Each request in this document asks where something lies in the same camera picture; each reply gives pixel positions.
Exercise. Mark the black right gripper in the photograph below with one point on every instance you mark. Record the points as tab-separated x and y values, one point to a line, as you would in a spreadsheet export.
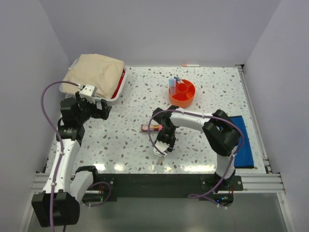
171	143

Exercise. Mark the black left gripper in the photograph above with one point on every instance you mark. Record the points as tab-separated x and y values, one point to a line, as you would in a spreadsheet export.
102	113

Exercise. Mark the peach tip white marker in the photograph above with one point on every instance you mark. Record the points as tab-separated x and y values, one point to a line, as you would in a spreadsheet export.
190	65

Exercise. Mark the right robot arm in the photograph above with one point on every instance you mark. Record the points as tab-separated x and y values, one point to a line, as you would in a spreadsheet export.
223	136

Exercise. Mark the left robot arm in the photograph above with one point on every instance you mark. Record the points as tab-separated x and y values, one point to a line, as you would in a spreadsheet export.
59	202

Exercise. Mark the red white tray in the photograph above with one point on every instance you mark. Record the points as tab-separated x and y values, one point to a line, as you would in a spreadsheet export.
117	93

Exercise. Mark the pink cap clear tube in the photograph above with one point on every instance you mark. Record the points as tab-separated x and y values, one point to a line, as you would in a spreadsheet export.
150	128

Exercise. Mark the small beige eraser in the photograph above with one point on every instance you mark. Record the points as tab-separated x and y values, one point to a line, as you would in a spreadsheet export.
160	160

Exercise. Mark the beige cloth bag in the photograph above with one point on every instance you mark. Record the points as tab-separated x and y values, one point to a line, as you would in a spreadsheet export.
97	70

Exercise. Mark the orange round organizer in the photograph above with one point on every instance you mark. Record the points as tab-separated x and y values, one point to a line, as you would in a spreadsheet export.
185	94

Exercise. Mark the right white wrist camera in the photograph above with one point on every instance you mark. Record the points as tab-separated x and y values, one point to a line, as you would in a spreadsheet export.
160	149

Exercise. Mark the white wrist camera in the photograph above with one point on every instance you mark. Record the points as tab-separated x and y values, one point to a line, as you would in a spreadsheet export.
88	91
160	149

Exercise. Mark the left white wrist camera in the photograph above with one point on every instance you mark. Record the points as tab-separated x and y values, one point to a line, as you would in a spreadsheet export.
88	91

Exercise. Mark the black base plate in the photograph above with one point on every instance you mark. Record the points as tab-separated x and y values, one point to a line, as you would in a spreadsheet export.
158	186

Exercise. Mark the aluminium frame rail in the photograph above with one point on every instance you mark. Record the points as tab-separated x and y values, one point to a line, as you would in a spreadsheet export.
120	149

